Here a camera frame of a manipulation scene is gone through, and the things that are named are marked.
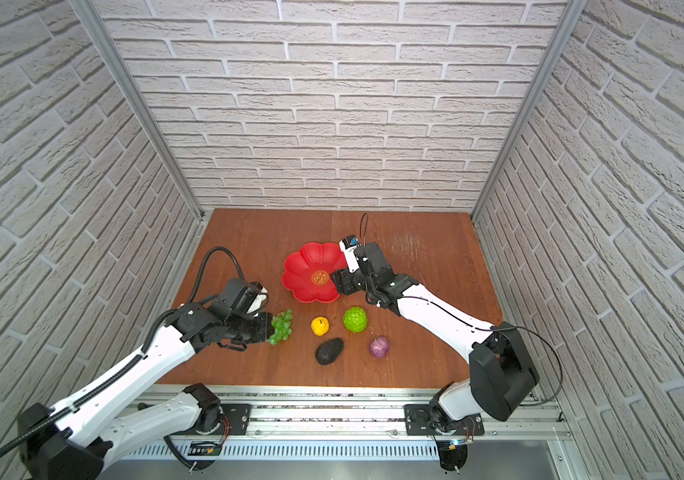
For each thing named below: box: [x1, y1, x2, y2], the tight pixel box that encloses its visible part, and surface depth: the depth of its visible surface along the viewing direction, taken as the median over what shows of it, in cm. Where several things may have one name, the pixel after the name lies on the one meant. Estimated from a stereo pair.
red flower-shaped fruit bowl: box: [282, 242, 349, 303], surface depth 105 cm
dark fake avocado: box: [315, 338, 344, 365], surface depth 83 cm
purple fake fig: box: [369, 334, 390, 358], surface depth 84 cm
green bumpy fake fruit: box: [343, 306, 367, 333], surface depth 87 cm
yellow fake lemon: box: [310, 316, 329, 337], surface depth 89 cm
